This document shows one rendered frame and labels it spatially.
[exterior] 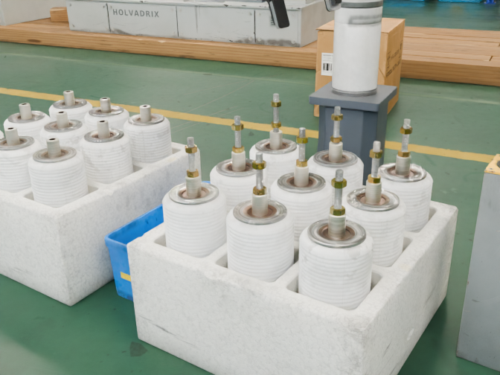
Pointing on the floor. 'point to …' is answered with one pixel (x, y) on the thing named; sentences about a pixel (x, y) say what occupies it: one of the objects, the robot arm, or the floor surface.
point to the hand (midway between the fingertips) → (306, 15)
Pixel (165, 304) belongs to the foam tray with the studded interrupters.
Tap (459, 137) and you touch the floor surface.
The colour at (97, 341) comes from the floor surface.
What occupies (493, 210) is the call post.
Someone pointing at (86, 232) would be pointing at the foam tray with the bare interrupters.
